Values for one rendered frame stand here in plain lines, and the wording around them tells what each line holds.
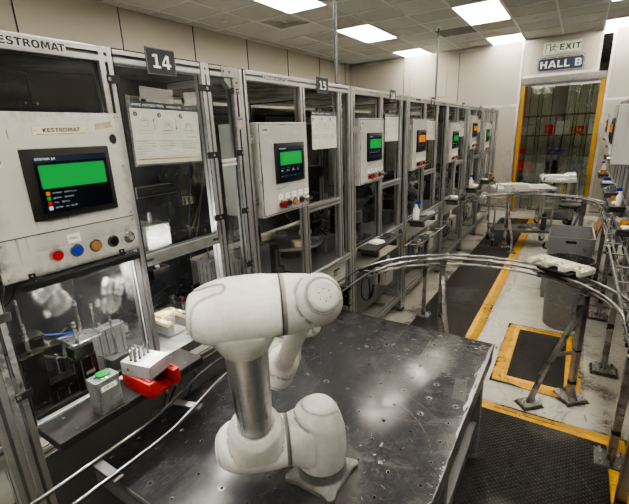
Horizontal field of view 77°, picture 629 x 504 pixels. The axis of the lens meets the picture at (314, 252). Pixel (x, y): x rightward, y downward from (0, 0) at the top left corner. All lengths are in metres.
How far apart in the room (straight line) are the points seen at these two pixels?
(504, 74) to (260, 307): 8.90
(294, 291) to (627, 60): 8.85
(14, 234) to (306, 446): 1.02
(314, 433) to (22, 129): 1.18
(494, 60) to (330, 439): 8.79
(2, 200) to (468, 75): 8.96
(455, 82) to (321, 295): 8.99
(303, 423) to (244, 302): 0.59
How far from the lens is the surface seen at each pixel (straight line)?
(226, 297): 0.79
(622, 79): 9.32
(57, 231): 1.42
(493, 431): 2.79
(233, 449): 1.27
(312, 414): 1.27
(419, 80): 9.85
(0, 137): 1.37
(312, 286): 0.76
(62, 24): 5.67
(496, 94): 9.43
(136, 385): 1.56
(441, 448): 1.60
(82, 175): 1.42
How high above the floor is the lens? 1.74
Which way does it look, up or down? 17 degrees down
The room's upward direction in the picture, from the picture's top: 2 degrees counter-clockwise
